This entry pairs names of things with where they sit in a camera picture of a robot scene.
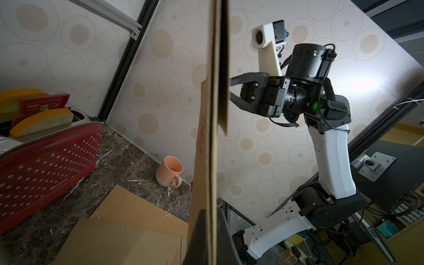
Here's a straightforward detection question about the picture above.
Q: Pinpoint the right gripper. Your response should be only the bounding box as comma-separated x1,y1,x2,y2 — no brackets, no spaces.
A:
230,72,293,118

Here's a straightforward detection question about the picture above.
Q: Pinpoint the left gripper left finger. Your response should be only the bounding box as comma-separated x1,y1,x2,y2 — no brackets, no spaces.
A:
183,209,206,265

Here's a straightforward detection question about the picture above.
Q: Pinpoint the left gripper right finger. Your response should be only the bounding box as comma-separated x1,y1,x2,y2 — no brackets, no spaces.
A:
216,208,242,265

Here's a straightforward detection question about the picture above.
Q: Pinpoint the brown file envelope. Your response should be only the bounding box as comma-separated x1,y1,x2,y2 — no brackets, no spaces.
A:
53,218,187,265
90,186,188,239
187,1,229,265

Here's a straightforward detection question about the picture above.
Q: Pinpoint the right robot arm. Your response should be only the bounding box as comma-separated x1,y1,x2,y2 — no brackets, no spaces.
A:
230,43,365,265

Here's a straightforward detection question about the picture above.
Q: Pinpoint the pink cup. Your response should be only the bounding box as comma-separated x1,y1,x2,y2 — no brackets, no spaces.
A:
156,156,183,188

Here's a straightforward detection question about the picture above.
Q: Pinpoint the red polka dot toaster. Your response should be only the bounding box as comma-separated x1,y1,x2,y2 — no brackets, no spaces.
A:
1,93,103,233

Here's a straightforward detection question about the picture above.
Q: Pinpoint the front yellow toast slice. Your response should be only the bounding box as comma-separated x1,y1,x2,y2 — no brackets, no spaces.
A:
10,108,74,138

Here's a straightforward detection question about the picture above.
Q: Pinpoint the yellow toast slice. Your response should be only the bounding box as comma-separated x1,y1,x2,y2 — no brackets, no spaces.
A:
1,88,49,122
10,108,74,138

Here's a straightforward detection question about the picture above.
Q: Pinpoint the rear yellow toast slice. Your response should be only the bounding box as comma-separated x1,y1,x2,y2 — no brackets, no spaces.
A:
1,88,49,122

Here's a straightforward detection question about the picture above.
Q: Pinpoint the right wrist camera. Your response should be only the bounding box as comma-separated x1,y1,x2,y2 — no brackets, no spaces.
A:
251,20,288,76

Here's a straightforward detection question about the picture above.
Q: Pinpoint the back aluminium rail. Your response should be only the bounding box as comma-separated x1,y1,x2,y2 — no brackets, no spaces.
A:
71,0,142,41

